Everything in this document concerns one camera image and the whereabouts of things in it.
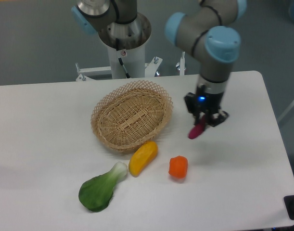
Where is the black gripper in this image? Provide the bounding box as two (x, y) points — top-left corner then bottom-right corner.
(184, 84), (229, 130)

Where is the purple sweet potato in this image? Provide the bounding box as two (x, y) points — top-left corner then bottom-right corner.
(188, 116), (205, 140)

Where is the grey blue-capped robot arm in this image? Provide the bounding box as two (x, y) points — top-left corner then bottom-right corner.
(71, 0), (247, 139)

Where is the woven wicker basket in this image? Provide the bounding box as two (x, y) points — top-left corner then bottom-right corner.
(90, 80), (173, 153)

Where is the orange bell pepper toy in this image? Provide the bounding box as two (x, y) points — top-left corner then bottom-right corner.
(168, 155), (188, 179)

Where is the yellow mango toy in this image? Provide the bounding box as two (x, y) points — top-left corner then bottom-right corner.
(128, 141), (158, 177)

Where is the black device at table edge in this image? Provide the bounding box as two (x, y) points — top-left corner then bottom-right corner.
(283, 195), (294, 220)

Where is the green bok choy toy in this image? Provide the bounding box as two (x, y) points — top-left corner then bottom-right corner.
(78, 162), (128, 212)

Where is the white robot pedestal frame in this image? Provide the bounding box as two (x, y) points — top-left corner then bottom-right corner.
(75, 43), (188, 81)

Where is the white frame post right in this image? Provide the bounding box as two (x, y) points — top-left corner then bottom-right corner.
(277, 99), (294, 124)

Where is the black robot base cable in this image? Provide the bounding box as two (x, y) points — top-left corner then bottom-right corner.
(115, 38), (131, 79)

